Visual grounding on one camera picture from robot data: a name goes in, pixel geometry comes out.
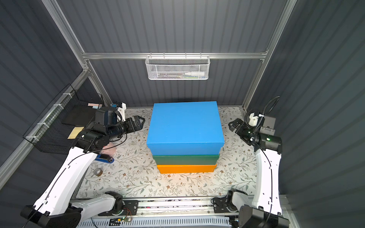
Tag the black wire wall basket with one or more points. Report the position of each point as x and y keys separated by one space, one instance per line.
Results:
x=50 y=132

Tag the pink cup with pens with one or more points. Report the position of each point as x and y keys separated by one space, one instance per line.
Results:
x=110 y=149

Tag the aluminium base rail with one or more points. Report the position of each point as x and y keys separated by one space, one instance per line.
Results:
x=177 y=207

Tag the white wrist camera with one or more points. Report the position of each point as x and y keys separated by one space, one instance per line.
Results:
x=253 y=119
x=121 y=108

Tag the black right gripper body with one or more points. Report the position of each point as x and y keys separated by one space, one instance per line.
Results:
x=240 y=127

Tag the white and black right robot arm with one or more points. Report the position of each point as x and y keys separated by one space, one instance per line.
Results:
x=264 y=211

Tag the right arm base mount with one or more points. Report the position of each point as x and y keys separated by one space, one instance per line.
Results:
x=221 y=205

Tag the black notebook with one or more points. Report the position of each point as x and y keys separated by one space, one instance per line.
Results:
x=79 y=116

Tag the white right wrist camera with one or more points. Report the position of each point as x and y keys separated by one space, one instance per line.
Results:
x=253 y=119

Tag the green shoebox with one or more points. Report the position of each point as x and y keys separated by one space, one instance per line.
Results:
x=186 y=159

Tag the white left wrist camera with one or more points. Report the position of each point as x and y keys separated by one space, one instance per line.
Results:
x=121 y=108

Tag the white wire mesh basket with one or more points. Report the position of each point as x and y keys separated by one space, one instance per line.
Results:
x=174 y=69

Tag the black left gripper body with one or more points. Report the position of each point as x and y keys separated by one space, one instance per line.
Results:
x=132 y=124

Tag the yellow sticky note pad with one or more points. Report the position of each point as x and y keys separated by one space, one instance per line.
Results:
x=75 y=132

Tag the white marker in basket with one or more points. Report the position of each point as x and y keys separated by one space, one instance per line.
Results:
x=195 y=74

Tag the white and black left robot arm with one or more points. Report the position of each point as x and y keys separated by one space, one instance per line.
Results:
x=139 y=173

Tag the blue shoebox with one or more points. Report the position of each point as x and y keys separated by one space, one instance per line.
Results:
x=185 y=128

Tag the grey tape roll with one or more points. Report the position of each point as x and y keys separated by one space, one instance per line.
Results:
x=98 y=172

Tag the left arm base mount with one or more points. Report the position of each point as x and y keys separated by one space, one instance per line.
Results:
x=129 y=208

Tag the orange shoebox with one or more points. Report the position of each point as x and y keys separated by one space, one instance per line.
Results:
x=168 y=169

